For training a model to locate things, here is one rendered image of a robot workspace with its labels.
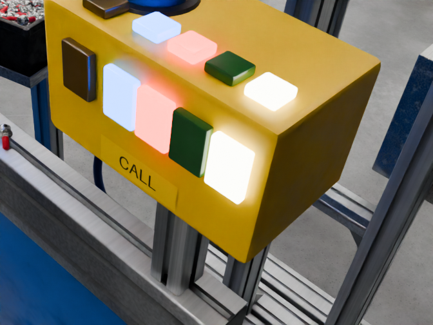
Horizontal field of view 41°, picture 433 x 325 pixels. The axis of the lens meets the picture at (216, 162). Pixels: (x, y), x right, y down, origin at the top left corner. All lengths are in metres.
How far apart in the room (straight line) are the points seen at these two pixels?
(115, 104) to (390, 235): 0.67
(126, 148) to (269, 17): 0.11
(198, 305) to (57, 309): 0.27
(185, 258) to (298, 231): 1.32
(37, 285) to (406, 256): 1.28
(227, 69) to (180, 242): 0.16
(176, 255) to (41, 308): 0.33
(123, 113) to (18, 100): 1.81
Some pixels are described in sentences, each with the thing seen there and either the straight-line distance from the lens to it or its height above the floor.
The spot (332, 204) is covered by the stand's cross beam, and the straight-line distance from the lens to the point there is 0.98.
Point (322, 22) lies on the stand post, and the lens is 0.87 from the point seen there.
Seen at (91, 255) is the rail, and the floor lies 0.83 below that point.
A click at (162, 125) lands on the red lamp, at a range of 0.28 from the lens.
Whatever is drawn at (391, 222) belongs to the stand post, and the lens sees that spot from 0.91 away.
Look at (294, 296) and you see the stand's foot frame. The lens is 1.46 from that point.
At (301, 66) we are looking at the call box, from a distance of 0.29.
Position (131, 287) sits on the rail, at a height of 0.84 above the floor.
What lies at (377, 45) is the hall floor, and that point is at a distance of 2.79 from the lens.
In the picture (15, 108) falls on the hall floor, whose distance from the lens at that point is 2.07.
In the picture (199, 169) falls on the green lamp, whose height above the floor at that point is 1.03.
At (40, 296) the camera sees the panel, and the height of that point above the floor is 0.65.
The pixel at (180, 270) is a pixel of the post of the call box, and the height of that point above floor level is 0.89.
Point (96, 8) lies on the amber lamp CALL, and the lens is 0.31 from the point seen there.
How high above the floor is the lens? 1.22
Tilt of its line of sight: 41 degrees down
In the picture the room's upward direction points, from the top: 10 degrees clockwise
